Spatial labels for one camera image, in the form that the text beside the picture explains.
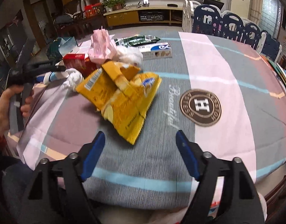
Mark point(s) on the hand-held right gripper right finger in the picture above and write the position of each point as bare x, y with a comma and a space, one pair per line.
187, 154

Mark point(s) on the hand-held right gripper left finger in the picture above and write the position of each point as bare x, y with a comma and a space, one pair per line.
93, 154

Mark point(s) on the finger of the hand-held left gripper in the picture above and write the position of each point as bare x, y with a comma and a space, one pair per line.
41, 64
49, 71

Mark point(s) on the white blue tube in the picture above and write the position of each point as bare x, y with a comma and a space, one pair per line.
53, 77

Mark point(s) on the white tissue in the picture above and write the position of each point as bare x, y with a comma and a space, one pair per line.
72, 78
131, 56

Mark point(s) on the pink plastic packet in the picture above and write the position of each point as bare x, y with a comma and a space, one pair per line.
102, 46

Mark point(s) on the yellow snack bag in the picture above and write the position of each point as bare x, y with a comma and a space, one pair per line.
119, 98

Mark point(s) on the green snack packet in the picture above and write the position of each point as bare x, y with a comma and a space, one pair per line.
138, 40

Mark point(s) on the white blue toothpaste box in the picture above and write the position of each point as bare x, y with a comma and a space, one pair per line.
157, 50

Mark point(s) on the person's left hand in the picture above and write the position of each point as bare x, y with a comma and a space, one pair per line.
1, 114

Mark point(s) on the dark green tissue box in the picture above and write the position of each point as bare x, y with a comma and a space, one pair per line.
56, 49

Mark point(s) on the red gift box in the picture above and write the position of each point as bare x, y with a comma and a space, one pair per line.
93, 10

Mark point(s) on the plaid tablecloth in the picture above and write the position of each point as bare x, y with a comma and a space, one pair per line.
215, 70

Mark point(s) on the wooden television cabinet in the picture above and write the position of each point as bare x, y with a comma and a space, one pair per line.
122, 17

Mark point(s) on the potted green plant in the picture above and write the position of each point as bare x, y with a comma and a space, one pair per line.
114, 4

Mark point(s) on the black audio receiver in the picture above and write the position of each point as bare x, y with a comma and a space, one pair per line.
151, 16

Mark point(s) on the small white gadget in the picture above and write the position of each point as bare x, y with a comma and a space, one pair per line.
146, 3

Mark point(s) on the row of picture books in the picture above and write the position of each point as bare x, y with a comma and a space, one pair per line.
283, 74

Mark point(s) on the white navy playpen fence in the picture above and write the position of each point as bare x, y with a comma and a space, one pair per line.
231, 25

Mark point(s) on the black set-top box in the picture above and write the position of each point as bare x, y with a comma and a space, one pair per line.
172, 5

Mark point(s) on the black monitor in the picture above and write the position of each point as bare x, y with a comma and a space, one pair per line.
213, 4

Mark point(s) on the standing air conditioner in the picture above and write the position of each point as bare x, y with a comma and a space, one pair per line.
239, 4

